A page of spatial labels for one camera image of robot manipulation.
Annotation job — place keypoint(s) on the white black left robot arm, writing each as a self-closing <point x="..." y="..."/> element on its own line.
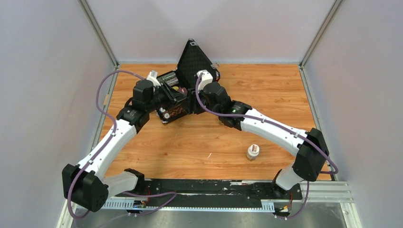
<point x="85" y="183"/>

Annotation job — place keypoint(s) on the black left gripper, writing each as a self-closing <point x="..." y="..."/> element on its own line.
<point x="173" y="96"/>

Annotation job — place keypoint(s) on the brown pill organizer strip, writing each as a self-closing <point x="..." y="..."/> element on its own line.
<point x="182" y="90"/>

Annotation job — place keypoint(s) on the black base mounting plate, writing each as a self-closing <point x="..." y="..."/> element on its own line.
<point x="216" y="193"/>

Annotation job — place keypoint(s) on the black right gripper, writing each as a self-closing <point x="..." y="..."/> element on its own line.
<point x="193" y="107"/>

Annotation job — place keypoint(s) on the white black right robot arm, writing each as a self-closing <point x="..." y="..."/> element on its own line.
<point x="308" y="147"/>

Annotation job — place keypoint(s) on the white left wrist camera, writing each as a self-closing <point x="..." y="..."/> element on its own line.
<point x="152" y="76"/>

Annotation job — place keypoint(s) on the black poker chip case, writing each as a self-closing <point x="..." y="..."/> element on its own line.
<point x="192" y="60"/>

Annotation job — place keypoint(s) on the amber pill jar white lid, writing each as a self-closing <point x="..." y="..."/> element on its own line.
<point x="252" y="152"/>

